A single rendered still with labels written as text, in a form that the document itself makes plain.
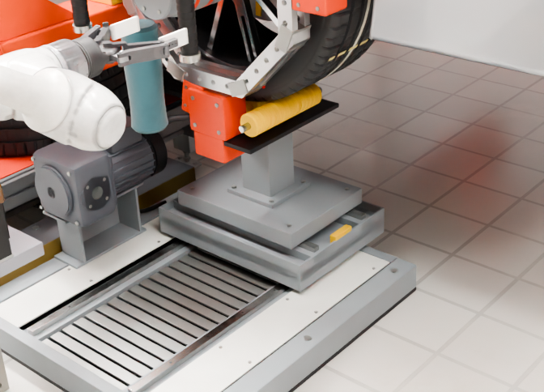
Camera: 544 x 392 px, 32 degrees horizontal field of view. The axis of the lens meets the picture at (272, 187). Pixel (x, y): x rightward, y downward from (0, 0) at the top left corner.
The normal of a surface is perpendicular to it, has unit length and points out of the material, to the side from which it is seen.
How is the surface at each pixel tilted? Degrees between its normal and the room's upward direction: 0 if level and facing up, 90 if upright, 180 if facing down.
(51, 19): 90
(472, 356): 0
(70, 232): 90
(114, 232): 0
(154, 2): 90
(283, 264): 90
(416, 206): 0
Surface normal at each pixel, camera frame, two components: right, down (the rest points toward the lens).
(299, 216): -0.04, -0.88
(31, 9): 0.76, 0.27
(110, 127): 0.83, 0.40
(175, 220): -0.65, 0.38
